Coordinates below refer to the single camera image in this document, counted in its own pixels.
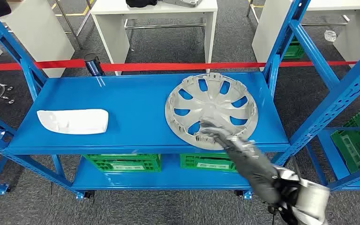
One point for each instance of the grey flat device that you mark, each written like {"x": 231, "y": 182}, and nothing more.
{"x": 183, "y": 2}

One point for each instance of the grey plastic wheel cover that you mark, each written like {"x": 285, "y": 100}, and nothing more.
{"x": 214, "y": 104}

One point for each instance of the black barrier post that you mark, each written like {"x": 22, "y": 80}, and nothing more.
{"x": 91, "y": 65}

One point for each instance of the clear plastic object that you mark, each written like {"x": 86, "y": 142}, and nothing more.
{"x": 330, "y": 35}

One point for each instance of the steel table leg frame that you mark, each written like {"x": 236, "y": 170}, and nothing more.
{"x": 72, "y": 31}

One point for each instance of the black bag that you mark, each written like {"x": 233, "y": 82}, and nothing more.
{"x": 141, "y": 3}

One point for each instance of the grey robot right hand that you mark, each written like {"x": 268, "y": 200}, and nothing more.
{"x": 217, "y": 132}

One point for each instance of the white plastic mirror cover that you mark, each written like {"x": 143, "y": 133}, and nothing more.
{"x": 74, "y": 121}

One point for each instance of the white table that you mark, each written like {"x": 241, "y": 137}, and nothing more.
{"x": 111, "y": 34}
{"x": 270, "y": 31}
{"x": 43, "y": 40}

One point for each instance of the red barrier belt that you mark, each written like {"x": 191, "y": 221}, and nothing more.
{"x": 167, "y": 66}

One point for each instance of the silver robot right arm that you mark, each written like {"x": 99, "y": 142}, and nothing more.
{"x": 254, "y": 167}

